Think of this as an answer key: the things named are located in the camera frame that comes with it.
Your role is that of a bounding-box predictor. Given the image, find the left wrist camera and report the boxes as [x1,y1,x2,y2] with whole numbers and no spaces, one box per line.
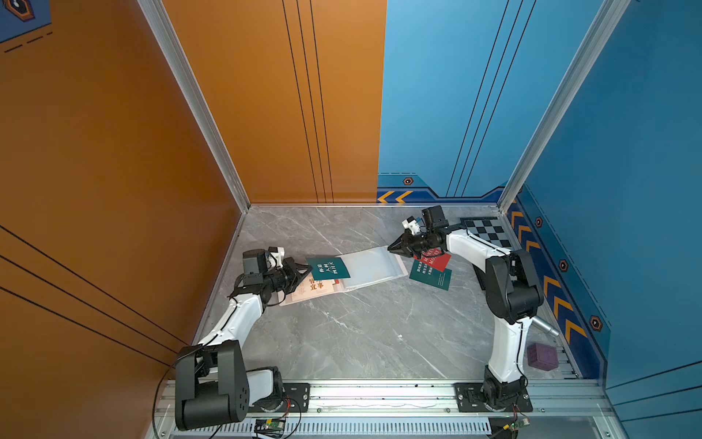
[242,247,285,275]

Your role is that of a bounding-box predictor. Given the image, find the cream card red characters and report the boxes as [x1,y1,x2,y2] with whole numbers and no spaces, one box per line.
[287,277,345,303]

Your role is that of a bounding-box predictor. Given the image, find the aluminium front rail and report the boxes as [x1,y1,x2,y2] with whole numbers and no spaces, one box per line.
[155,378,615,419]

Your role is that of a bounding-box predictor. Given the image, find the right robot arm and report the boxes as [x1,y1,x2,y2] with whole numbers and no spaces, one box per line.
[388,228,545,411]

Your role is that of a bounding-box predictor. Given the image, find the pink photo album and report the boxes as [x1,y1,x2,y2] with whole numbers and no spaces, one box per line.
[280,247,408,307]

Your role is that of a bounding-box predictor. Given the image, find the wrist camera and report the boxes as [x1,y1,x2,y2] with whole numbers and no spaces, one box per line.
[242,247,285,275]
[402,206,449,235]

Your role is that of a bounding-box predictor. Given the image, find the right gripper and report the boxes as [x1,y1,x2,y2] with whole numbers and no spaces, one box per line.
[386,228,434,259]

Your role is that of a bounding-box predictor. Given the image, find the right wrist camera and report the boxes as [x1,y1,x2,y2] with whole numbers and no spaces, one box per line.
[402,206,449,235]

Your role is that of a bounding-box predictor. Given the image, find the purple cube box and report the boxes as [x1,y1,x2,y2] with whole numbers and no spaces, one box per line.
[526,343,559,371]

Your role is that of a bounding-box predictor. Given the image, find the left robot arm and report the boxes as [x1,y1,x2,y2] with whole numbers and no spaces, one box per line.
[175,257,312,431]

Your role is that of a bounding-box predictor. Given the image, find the right green circuit board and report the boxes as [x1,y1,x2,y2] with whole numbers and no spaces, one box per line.
[499,417,531,437]

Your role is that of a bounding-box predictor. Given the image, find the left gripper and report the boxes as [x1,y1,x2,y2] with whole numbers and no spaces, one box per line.
[262,258,312,294]

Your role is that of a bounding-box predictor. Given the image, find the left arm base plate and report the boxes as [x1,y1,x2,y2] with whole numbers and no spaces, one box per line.
[249,382,311,414]

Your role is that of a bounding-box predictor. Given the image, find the black white chessboard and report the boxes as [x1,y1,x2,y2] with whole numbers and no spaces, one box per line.
[460,216,521,250]

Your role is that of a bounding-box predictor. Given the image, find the left green circuit board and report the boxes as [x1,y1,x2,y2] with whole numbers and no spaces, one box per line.
[253,418,286,439]

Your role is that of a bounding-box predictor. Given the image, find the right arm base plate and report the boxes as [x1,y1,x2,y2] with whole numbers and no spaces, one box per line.
[453,382,534,413]

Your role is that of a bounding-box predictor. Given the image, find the green circuit board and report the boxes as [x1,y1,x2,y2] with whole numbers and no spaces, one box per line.
[499,417,531,437]
[253,418,286,439]

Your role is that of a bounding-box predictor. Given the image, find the silver microphone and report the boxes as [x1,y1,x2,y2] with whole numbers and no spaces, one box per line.
[531,316,561,338]

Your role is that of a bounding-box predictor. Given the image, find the green card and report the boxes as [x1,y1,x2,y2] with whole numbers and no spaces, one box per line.
[409,261,453,291]
[306,257,350,281]

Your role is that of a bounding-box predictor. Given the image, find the red money card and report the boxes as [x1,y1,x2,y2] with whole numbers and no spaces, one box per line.
[415,249,451,273]

